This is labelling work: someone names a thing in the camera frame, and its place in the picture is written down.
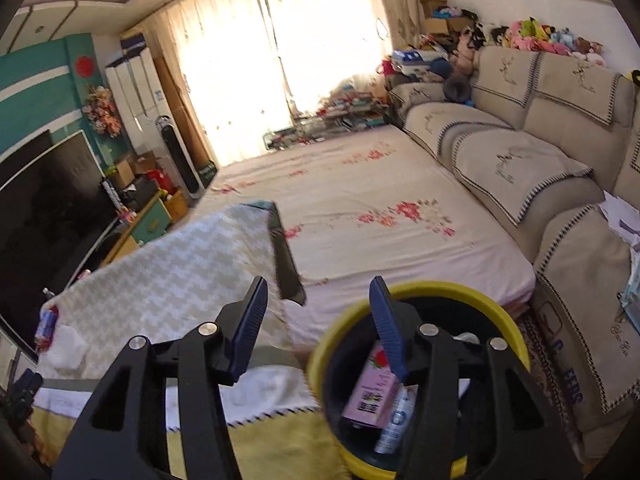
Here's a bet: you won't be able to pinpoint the beige sectional sofa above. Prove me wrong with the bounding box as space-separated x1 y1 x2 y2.
390 47 639 462

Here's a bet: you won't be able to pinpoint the white blue spray bottle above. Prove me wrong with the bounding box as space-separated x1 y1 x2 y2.
374 386 418 455

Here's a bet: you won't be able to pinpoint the yellow-rimmed black trash bin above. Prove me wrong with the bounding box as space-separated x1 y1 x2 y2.
307 281 530 479

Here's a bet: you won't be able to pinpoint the pink carton box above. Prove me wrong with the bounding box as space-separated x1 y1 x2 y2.
342 341 399 429

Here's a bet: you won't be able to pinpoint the floral beige floor mattress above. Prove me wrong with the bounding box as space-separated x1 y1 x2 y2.
196 127 535 348

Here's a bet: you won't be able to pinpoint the white tower fan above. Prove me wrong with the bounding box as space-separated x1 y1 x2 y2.
155 115 204 198

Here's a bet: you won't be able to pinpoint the white foam fruit net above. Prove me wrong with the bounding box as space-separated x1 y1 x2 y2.
46 325 89 370

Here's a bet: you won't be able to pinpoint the patterned yellow grey tablecloth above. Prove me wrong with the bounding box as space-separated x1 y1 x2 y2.
32 202 347 479

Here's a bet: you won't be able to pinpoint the papers on sofa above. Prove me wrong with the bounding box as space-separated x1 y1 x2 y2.
599 192 640 250

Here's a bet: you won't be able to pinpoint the white tall cabinet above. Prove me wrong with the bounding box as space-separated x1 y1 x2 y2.
105 47 170 157

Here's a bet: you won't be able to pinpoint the black flat screen television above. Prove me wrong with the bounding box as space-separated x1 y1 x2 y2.
1 131 116 358

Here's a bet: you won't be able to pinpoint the artificial flower bouquet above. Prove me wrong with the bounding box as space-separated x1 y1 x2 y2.
82 86 122 138

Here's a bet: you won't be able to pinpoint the pile of plush toys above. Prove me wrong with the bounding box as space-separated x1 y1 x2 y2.
459 18 606 66

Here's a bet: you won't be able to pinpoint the blue tissue pack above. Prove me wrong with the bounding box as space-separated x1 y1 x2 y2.
35 304 60 351

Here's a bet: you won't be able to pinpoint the low rack of books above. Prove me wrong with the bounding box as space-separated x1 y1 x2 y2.
262 91 390 152

